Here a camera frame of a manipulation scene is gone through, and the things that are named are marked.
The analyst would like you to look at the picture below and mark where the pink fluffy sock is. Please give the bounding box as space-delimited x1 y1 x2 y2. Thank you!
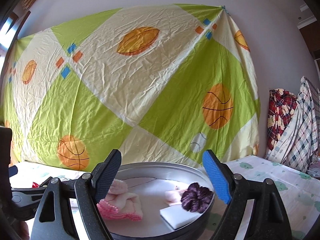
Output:
108 179 128 195

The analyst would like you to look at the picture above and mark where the purple scrunchie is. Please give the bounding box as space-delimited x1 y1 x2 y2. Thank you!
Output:
181 183 214 213

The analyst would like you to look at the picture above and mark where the round blue cookie tin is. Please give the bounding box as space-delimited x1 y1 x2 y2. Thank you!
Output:
106 162 213 239

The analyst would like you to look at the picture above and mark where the white sponge block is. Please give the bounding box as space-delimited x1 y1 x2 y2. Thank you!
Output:
159 205 201 230

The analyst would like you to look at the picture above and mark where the pink knotted cloth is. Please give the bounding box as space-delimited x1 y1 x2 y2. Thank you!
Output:
164 187 187 206

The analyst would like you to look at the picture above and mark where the red gold brocade pouch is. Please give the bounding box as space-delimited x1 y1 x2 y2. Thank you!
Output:
32 182 40 188

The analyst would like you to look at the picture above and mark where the person's hand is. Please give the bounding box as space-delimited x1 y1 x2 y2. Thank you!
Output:
18 221 30 240

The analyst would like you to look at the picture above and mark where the white sheet with green clouds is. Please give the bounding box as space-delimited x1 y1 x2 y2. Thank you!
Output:
10 155 319 239

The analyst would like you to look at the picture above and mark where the plaid fabric pile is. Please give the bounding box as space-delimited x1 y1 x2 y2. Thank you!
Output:
265 76 319 172

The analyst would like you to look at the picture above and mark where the green cream basketball sheet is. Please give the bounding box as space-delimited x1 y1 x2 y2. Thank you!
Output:
1 4 260 171

